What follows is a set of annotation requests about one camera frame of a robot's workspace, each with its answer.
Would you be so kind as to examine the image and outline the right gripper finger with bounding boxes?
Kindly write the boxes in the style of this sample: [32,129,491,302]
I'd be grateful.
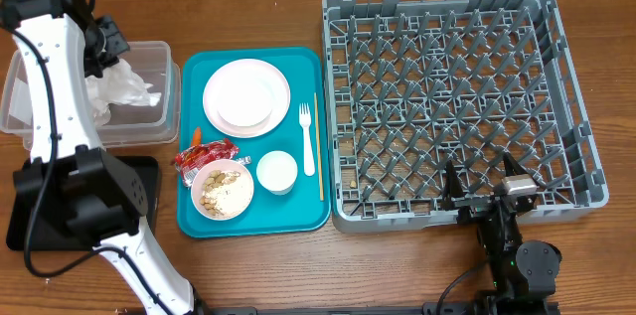
[503,152,528,177]
[441,160,465,200]

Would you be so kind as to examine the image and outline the white tissue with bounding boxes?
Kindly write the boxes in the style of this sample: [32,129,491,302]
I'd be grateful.
[84,59,161,126]

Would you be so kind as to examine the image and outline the orange carrot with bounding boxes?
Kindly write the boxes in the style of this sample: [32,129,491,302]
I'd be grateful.
[191,127,202,146]

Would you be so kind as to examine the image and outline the red snack wrapper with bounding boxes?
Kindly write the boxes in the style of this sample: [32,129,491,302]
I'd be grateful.
[173,138,239,188]

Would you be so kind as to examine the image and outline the pink bowl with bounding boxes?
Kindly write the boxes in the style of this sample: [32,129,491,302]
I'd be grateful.
[190,159,254,221]

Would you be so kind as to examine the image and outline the rice and peanuts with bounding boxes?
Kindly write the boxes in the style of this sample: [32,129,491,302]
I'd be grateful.
[199,170,253,220]

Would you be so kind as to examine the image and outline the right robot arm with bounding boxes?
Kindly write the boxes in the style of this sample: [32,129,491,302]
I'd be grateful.
[431,152,562,314]

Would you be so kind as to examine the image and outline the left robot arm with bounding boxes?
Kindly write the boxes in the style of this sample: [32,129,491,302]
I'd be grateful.
[1,0,208,314]

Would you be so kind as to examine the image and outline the grey dishwasher rack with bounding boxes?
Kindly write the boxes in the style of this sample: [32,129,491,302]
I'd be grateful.
[322,0,609,233]

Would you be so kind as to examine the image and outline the clear plastic bin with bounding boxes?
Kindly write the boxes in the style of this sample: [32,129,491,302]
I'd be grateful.
[1,41,181,150]

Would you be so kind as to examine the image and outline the small white plate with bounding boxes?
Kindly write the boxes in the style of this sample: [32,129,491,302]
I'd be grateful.
[218,74,272,127]

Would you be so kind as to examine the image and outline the large pink plate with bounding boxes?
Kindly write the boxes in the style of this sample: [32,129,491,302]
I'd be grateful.
[203,59,291,138]

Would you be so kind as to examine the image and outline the wooden chopstick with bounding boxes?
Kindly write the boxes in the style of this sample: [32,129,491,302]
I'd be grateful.
[314,92,325,202]

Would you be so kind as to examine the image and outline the white plastic fork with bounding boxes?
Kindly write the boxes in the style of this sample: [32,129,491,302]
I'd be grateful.
[299,103,315,177]

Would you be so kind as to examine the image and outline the teal serving tray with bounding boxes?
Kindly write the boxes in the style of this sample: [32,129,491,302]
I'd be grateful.
[176,47,331,238]

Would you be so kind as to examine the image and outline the white paper cup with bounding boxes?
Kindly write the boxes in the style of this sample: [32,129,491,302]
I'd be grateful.
[256,151,298,196]

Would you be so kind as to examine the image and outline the black tray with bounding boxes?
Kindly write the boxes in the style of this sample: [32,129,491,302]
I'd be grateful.
[6,156,162,251]

